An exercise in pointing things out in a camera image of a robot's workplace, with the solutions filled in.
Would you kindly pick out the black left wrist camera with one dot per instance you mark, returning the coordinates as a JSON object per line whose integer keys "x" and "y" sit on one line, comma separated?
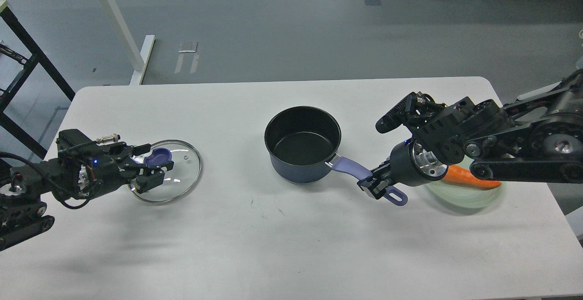
{"x": 74, "y": 145}

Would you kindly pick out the orange toy carrot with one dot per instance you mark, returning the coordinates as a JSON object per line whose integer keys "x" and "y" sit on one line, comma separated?
{"x": 463, "y": 177}

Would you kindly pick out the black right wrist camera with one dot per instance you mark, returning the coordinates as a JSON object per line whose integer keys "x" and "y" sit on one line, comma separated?
{"x": 414, "y": 110}

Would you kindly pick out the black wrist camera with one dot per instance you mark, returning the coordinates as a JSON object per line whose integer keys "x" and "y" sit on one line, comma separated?
{"x": 414, "y": 110}
{"x": 74, "y": 145}

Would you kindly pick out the glass lid with purple knob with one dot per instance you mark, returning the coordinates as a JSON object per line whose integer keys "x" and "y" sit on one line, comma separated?
{"x": 177, "y": 182}

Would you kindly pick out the black metal rack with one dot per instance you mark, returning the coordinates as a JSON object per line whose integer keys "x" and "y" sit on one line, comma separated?
{"x": 28, "y": 64}

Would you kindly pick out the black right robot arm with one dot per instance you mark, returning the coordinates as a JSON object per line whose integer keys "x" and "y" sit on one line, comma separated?
{"x": 537, "y": 139}

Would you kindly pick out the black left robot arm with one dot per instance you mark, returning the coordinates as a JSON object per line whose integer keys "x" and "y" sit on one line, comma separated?
{"x": 23, "y": 212}

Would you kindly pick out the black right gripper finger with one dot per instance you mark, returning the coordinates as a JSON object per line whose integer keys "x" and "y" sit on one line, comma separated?
{"x": 382, "y": 172}
{"x": 381, "y": 188}

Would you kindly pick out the blue saucepan with purple handle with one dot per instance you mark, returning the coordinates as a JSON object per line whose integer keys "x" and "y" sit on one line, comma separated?
{"x": 303, "y": 144}

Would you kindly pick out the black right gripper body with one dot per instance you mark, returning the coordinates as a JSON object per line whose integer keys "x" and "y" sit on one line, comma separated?
{"x": 411, "y": 164}

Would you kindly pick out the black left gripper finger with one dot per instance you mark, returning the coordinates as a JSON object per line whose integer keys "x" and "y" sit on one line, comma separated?
{"x": 143, "y": 183}
{"x": 132, "y": 165}

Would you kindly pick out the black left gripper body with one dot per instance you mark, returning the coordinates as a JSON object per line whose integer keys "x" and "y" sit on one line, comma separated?
{"x": 96, "y": 176}

